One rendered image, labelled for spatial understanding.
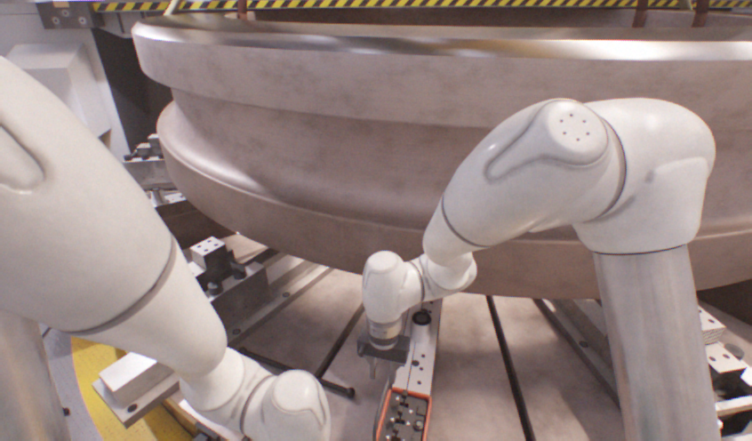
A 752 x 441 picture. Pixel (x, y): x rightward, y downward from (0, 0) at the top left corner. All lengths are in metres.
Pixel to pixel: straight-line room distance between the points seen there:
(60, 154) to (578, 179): 0.37
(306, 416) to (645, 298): 0.48
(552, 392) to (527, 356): 0.20
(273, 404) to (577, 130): 0.55
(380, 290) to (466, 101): 0.66
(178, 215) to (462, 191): 2.64
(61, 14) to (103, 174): 4.35
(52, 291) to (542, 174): 0.36
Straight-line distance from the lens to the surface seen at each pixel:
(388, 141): 1.48
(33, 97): 0.28
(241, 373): 0.73
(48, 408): 0.55
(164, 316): 0.34
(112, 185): 0.29
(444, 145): 1.44
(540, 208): 0.40
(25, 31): 5.06
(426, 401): 1.34
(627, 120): 0.49
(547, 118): 0.38
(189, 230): 3.03
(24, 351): 0.50
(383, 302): 0.89
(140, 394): 2.13
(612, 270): 0.54
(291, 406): 0.66
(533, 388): 2.08
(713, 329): 1.90
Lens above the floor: 1.89
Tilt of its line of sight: 29 degrees down
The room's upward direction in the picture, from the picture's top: straight up
